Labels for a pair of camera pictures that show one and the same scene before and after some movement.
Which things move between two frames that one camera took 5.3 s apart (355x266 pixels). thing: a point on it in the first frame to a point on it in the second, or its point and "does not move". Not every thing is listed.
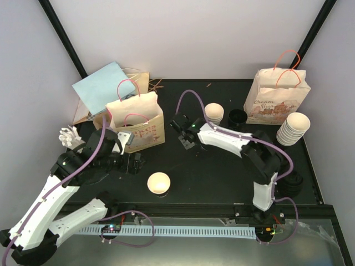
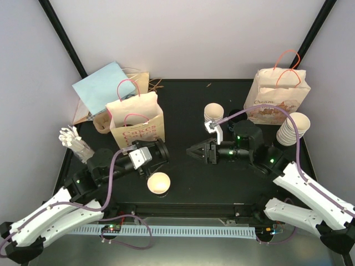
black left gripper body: [127, 167] to [143, 172]
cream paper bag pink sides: [141, 114] does not move
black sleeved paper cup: [158, 183] does not move
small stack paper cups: [214, 112] does not move
